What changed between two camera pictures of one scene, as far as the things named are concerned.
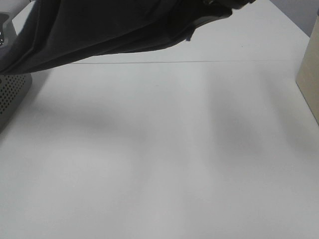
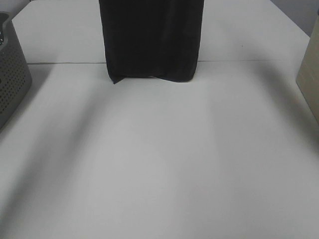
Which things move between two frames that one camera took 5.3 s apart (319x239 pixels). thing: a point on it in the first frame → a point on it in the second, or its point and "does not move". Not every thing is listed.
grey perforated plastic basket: (13, 87) does not move
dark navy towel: (47, 33) → (160, 39)
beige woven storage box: (307, 78) does not move
